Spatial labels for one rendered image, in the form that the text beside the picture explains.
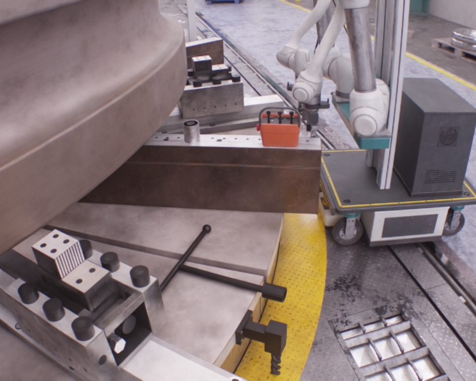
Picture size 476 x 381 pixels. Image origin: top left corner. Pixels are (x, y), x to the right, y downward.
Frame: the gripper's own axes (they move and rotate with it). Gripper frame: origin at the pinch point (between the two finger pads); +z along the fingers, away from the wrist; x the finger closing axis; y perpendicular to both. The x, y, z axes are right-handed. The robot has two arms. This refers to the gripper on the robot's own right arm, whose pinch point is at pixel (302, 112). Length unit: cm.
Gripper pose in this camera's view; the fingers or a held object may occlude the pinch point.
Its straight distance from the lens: 263.6
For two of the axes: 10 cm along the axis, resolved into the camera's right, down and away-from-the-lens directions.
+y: 10.0, -0.5, 0.0
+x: -0.3, -5.3, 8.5
